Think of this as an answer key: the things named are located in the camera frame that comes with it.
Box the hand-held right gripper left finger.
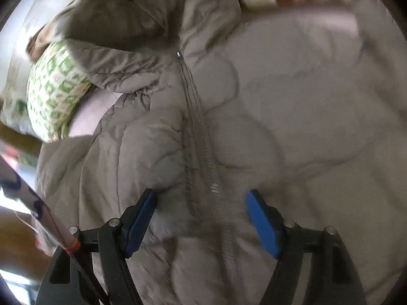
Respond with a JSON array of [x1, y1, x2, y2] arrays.
[[36, 188, 157, 305]]

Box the green patterned pillow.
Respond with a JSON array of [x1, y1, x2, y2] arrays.
[[26, 40, 93, 143]]

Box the grey puffer jacket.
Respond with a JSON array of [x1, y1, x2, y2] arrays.
[[35, 0, 402, 305]]

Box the wooden window frame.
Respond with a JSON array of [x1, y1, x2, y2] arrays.
[[0, 123, 42, 160]]

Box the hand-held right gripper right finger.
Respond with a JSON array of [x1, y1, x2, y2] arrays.
[[245, 189, 366, 305]]

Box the pale cable with red band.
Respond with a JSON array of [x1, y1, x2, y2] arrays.
[[0, 152, 107, 305]]

